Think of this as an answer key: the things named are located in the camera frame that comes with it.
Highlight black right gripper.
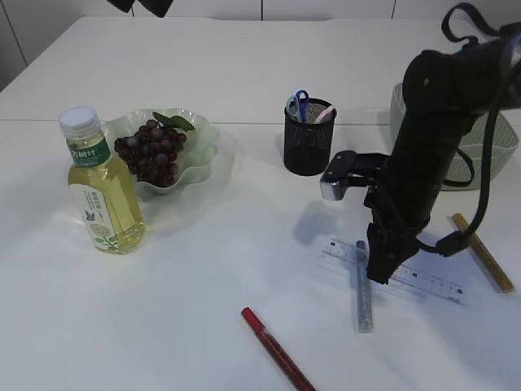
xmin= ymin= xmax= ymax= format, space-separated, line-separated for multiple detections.
xmin=363 ymin=162 xmax=439 ymax=285

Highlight clear plastic ruler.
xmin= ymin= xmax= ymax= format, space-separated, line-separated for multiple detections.
xmin=323 ymin=238 xmax=465 ymax=305

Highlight pink scissors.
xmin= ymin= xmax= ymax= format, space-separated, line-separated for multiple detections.
xmin=314 ymin=105 xmax=336 ymax=124

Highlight blue scissors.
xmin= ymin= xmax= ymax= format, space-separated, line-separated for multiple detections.
xmin=285 ymin=90 xmax=309 ymax=123

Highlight purple artificial grape bunch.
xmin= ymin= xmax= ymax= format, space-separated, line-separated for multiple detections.
xmin=114 ymin=112 xmax=195 ymax=188

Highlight yellow tea bottle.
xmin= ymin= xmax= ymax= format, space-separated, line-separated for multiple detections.
xmin=59 ymin=107 xmax=146 ymax=255

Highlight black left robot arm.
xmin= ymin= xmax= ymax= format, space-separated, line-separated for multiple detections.
xmin=107 ymin=0 xmax=173 ymax=18

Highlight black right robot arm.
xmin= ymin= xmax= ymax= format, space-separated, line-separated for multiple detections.
xmin=365 ymin=2 xmax=520 ymax=284

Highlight silver glitter pen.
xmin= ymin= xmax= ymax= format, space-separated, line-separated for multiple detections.
xmin=356 ymin=240 xmax=374 ymax=333

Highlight green woven plastic basket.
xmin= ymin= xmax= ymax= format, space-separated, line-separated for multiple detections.
xmin=389 ymin=81 xmax=520 ymax=192

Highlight gold glitter pen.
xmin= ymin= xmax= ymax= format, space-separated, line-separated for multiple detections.
xmin=469 ymin=233 xmax=515 ymax=293

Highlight black mesh pen holder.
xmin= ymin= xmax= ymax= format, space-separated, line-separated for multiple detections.
xmin=283 ymin=98 xmax=336 ymax=176

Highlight red glitter pen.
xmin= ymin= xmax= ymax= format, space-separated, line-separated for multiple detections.
xmin=241 ymin=307 xmax=316 ymax=391

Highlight green wavy glass plate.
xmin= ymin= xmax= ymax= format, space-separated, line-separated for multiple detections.
xmin=101 ymin=108 xmax=220 ymax=195

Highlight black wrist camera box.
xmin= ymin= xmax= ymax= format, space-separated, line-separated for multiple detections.
xmin=320 ymin=151 xmax=389 ymax=200

